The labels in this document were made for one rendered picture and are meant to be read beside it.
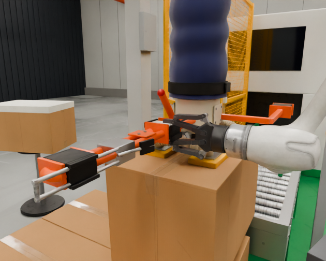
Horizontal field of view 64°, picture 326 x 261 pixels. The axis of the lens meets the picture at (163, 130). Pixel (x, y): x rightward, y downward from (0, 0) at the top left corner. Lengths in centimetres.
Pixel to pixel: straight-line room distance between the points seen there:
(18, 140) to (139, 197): 180
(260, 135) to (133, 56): 183
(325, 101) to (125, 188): 64
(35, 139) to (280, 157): 207
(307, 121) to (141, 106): 171
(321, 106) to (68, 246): 112
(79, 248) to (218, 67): 95
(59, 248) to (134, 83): 151
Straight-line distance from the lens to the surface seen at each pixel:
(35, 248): 138
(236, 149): 67
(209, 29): 91
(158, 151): 95
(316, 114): 83
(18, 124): 249
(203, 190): 74
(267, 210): 163
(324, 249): 105
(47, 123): 233
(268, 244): 147
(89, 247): 130
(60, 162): 51
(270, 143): 65
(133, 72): 236
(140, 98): 233
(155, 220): 87
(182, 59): 92
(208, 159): 88
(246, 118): 99
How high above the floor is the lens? 131
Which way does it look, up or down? 13 degrees down
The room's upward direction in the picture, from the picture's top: straight up
